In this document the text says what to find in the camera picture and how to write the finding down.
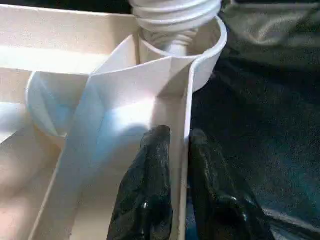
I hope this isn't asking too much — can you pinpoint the white plastic table top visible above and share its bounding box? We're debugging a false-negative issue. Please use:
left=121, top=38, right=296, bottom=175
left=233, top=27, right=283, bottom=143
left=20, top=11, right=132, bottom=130
left=0, top=4, right=229, bottom=240

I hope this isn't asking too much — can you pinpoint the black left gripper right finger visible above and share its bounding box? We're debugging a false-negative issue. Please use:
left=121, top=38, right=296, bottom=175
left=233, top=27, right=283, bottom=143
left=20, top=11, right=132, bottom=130
left=188, top=128, right=276, bottom=240

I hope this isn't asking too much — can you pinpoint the white plastic table leg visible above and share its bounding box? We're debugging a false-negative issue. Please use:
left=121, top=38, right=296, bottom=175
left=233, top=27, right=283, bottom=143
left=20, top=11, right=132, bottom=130
left=129, top=0, right=223, bottom=56

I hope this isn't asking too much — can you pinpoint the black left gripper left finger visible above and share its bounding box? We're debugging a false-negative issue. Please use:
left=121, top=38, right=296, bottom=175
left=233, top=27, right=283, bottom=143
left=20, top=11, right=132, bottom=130
left=107, top=124, right=175, bottom=240

